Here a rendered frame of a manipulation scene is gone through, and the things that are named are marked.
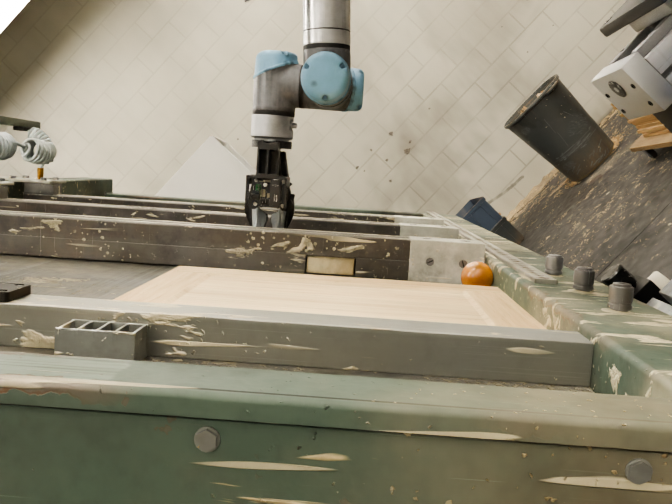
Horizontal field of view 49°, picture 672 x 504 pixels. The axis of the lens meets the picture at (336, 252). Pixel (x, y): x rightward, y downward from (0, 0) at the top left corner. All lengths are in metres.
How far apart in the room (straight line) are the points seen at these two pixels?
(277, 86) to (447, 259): 0.41
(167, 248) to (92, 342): 0.62
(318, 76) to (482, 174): 5.27
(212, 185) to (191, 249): 3.67
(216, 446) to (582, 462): 0.21
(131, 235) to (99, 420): 0.86
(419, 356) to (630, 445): 0.27
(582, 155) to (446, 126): 1.39
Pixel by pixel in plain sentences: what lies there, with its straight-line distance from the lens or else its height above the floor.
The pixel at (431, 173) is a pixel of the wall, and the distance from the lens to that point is 6.30.
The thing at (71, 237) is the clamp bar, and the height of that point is 1.44.
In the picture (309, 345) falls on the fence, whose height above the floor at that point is 1.09.
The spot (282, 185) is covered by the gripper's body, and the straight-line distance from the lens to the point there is 1.29.
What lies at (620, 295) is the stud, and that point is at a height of 0.88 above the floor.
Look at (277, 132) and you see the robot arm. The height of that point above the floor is 1.31.
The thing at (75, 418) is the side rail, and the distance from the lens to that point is 0.46.
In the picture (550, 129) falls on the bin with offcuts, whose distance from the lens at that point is 5.35.
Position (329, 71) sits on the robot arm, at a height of 1.30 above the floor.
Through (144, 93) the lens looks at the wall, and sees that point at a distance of 6.52.
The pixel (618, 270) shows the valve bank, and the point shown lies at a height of 0.79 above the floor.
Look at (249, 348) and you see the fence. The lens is 0.68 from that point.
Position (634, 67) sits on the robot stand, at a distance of 1.17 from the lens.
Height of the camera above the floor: 1.16
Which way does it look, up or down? 3 degrees down
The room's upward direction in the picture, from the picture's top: 47 degrees counter-clockwise
